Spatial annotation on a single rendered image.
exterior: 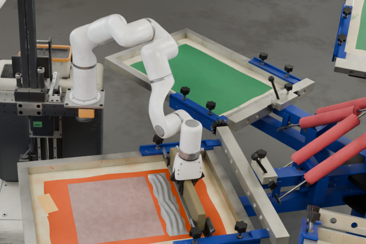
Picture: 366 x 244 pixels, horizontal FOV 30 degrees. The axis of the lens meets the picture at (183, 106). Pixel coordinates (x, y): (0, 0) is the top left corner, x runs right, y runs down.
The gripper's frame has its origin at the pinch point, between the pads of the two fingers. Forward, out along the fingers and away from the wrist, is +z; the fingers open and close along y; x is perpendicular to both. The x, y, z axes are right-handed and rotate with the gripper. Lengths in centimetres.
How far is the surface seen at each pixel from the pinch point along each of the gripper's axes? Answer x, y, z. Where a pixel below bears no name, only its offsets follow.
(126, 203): -2.1, 22.0, 6.0
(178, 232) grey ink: 16.9, 6.7, 5.7
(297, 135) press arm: -38, -62, 9
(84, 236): 12.9, 39.6, 6.0
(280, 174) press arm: 1.3, -36.9, -2.5
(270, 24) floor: -342, -180, 101
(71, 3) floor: -407, -5, 101
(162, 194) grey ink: -3.9, 8.0, 5.2
